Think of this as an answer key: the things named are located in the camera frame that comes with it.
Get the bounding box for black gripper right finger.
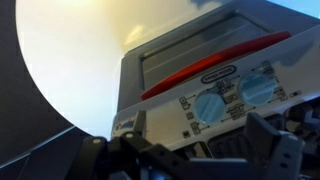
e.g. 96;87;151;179
244;112;306;180

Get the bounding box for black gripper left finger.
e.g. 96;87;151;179
66;110;188;180

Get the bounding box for light blue stove knob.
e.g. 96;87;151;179
194;91;227;125
238;73;279;107

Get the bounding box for grey toy stove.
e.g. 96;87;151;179
111;0;320;180

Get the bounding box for red oven door handle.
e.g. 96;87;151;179
140;30;292;102

